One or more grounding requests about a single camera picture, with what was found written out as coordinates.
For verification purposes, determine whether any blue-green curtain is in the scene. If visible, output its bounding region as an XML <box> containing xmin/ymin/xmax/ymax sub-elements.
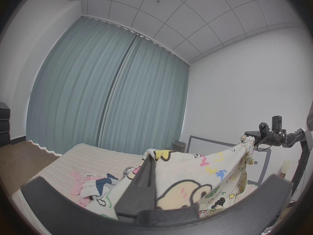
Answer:
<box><xmin>26</xmin><ymin>16</ymin><xmax>138</xmax><ymax>155</ymax></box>
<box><xmin>98</xmin><ymin>34</ymin><xmax>191</xmax><ymax>154</ymax></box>

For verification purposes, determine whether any cream cylinder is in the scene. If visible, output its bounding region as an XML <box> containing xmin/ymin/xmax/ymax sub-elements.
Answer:
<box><xmin>281</xmin><ymin>159</ymin><xmax>291</xmax><ymax>174</ymax></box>

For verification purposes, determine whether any white printed pyjama top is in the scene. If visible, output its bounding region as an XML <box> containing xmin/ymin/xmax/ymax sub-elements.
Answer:
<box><xmin>97</xmin><ymin>134</ymin><xmax>257</xmax><ymax>218</ymax></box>

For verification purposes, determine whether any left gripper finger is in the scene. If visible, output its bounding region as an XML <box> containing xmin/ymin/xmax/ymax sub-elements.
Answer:
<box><xmin>114</xmin><ymin>153</ymin><xmax>157</xmax><ymax>221</ymax></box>

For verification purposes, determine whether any bed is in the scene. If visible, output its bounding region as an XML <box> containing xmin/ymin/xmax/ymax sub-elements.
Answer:
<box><xmin>11</xmin><ymin>136</ymin><xmax>272</xmax><ymax>220</ymax></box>

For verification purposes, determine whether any dark chest of drawers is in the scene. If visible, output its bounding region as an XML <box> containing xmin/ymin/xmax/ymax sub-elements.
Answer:
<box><xmin>0</xmin><ymin>102</ymin><xmax>11</xmax><ymax>147</ymax></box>

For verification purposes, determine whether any pile of clothes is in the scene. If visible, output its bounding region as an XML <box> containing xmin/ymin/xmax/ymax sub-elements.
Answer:
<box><xmin>70</xmin><ymin>167</ymin><xmax>141</xmax><ymax>206</ymax></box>

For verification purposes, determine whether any grey bedside table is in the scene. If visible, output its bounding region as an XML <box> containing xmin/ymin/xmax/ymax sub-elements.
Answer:
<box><xmin>164</xmin><ymin>141</ymin><xmax>187</xmax><ymax>154</ymax></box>

